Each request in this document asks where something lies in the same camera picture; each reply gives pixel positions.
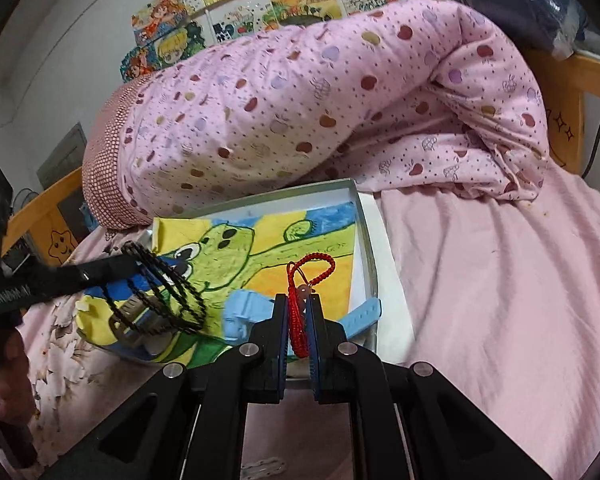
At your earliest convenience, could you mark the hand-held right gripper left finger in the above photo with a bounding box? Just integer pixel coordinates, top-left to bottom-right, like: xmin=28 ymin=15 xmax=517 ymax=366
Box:
xmin=45 ymin=294 xmax=290 ymax=480

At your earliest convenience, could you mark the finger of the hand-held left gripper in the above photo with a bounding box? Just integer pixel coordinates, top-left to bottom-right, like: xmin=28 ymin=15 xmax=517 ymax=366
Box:
xmin=30 ymin=254 xmax=147 ymax=307

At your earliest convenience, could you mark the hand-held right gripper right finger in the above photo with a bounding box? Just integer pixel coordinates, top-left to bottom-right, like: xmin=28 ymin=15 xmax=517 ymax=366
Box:
xmin=307 ymin=292 xmax=551 ymax=480

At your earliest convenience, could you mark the red cord bracelet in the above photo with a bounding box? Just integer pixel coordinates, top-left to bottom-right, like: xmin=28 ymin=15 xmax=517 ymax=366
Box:
xmin=286 ymin=254 xmax=337 ymax=360

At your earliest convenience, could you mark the black bead necklace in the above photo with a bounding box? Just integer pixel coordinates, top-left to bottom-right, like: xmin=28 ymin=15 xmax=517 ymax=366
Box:
xmin=102 ymin=241 xmax=208 ymax=336

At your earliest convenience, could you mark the grey shallow box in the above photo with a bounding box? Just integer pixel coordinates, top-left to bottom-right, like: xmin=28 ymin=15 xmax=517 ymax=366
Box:
xmin=77 ymin=178 xmax=381 ymax=381

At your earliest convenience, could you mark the person's left hand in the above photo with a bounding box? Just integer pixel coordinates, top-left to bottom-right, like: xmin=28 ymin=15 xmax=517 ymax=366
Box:
xmin=0 ymin=329 xmax=35 ymax=428

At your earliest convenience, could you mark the light blue watch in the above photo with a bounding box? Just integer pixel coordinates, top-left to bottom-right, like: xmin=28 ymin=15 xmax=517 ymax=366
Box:
xmin=222 ymin=288 xmax=383 ymax=346

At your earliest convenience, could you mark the grey watch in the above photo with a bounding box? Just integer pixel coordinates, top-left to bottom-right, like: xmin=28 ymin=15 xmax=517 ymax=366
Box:
xmin=107 ymin=297 xmax=181 ymax=356

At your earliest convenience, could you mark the frog drawing paper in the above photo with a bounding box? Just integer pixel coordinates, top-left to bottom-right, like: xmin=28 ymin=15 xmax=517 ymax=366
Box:
xmin=77 ymin=201 xmax=358 ymax=366

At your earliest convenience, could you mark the white box lid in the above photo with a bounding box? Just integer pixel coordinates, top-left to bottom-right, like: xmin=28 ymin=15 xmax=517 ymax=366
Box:
xmin=357 ymin=192 xmax=416 ymax=361

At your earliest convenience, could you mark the grey door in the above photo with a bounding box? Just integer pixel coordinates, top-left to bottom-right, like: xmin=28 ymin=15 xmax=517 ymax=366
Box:
xmin=36 ymin=122 xmax=88 ymax=241

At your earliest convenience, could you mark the pink floral bedsheet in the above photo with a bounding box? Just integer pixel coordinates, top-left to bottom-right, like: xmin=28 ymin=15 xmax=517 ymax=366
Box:
xmin=20 ymin=165 xmax=600 ymax=480

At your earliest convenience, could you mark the pink spotted quilt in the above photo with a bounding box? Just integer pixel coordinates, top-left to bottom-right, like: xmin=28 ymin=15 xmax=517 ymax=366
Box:
xmin=82 ymin=0 xmax=551 ymax=233

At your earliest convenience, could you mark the group of wall drawings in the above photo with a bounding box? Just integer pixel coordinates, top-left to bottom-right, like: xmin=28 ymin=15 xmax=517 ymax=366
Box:
xmin=120 ymin=0 xmax=421 ymax=83

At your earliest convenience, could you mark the wooden bed frame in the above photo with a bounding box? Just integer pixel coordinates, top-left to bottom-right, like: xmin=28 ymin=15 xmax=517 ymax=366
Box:
xmin=2 ymin=47 xmax=600 ymax=266

